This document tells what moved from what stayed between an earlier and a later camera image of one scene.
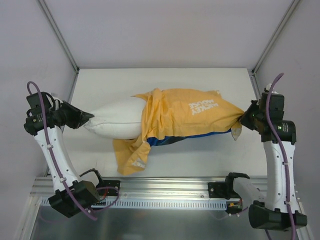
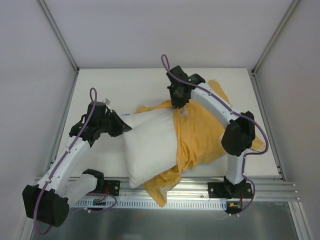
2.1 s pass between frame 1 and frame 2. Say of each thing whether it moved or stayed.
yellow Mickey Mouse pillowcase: moved
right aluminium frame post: stayed
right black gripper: moved
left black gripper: moved
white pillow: moved
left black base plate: stayed
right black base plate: stayed
